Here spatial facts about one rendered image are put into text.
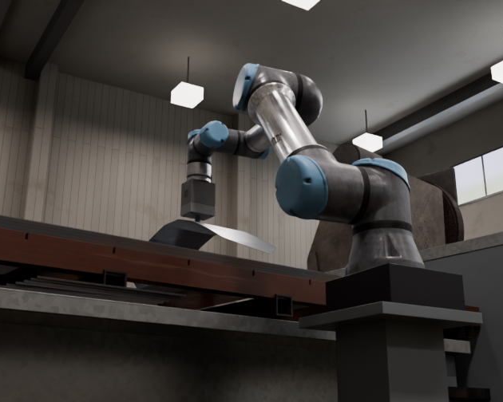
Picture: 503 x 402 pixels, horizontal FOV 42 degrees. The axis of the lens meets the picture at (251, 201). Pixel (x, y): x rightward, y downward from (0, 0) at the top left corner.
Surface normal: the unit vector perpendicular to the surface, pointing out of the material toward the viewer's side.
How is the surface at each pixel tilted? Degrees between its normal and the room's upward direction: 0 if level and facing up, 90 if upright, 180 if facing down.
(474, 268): 90
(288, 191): 96
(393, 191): 89
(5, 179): 90
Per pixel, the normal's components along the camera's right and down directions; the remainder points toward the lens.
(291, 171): -0.88, -0.05
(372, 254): -0.42, -0.57
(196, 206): 0.57, -0.25
